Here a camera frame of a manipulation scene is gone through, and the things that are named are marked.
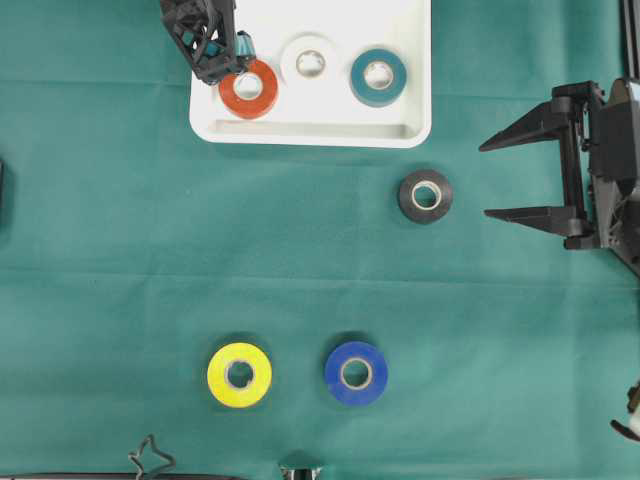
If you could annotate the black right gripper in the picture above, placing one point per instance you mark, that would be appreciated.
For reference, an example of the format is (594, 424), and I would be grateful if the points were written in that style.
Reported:
(613, 147)

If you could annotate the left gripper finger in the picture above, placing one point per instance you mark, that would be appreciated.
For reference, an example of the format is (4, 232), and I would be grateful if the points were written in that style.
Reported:
(204, 31)

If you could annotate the red tape roll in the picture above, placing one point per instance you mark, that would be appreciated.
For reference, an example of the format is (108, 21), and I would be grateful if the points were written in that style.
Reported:
(252, 94)

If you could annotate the white tape roll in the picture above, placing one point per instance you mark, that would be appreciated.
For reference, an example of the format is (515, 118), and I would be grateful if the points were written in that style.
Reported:
(308, 61)

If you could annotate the teal green tape roll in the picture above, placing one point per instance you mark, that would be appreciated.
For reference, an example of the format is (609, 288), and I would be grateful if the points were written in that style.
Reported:
(378, 77)

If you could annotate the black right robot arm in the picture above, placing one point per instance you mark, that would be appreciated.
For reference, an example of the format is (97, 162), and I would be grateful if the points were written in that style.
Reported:
(574, 160)

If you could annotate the white plastic tray case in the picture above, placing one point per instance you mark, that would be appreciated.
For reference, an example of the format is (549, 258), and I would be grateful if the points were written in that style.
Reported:
(329, 114)

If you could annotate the black tape roll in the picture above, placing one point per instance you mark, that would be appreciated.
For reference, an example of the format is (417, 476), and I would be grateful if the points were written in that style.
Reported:
(425, 196)

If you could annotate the blue tape roll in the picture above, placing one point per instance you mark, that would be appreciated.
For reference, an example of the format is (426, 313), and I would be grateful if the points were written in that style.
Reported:
(356, 373)

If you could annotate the yellow tape roll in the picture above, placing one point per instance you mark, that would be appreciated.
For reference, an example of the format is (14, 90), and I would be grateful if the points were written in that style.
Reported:
(239, 375)

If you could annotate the white beige object right edge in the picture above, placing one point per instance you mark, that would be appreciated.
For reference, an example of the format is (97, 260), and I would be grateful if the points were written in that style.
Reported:
(630, 430)

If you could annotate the metal clamp bottom edge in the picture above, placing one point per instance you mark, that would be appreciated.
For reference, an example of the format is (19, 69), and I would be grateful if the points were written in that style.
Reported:
(300, 473)

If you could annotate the black wire star clip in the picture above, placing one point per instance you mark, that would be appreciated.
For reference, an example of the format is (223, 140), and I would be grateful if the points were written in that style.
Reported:
(148, 447)

